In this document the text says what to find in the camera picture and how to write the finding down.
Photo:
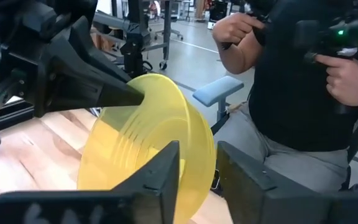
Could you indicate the person's right hand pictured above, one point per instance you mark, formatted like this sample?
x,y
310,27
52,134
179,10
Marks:
x,y
235,28

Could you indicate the blue-gray chair armrest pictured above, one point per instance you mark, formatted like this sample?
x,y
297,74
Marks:
x,y
217,88

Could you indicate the black aluminium frame rail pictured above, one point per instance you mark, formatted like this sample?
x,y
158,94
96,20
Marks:
x,y
11,113

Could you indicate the person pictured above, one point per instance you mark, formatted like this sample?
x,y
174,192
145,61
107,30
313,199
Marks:
x,y
297,93

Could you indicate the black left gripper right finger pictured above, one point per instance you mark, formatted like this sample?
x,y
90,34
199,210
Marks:
x,y
259,199

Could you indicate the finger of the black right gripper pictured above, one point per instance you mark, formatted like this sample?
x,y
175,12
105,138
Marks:
x,y
87,40
73,81

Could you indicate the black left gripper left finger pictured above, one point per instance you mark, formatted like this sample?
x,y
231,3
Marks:
x,y
120,205

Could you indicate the black equipment stand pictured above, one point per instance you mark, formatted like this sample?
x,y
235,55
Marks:
x,y
135,40

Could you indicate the black and white box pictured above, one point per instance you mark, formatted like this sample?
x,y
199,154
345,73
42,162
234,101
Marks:
x,y
217,12

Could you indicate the translucent yellow bowl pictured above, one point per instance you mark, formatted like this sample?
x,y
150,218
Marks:
x,y
154,124

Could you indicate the gray post with caster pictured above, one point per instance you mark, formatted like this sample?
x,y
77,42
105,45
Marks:
x,y
166,31

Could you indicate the person's left hand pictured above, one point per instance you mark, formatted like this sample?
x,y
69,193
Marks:
x,y
350,81

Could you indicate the person's hand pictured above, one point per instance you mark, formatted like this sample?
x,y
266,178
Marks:
x,y
350,81
235,28

